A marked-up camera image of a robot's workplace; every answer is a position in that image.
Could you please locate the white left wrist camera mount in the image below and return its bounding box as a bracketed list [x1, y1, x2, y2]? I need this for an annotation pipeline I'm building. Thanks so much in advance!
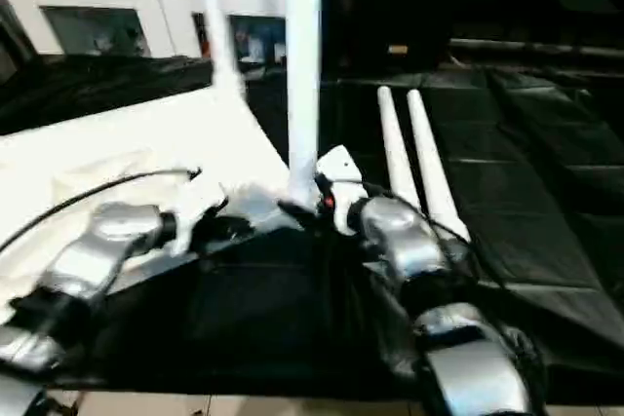
[172, 180, 231, 257]

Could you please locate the long metal rod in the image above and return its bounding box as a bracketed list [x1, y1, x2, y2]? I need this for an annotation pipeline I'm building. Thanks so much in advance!
[447, 37, 624, 60]

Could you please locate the white plastic table leg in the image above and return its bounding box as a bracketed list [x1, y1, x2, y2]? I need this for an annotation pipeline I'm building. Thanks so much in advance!
[284, 0, 325, 204]
[406, 89, 474, 246]
[193, 0, 249, 96]
[376, 86, 426, 218]

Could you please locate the white plastic table top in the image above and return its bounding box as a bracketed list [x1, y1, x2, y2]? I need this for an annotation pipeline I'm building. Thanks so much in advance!
[0, 73, 294, 325]

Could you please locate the black mat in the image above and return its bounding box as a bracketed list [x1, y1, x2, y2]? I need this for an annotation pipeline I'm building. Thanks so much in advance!
[0, 53, 624, 407]

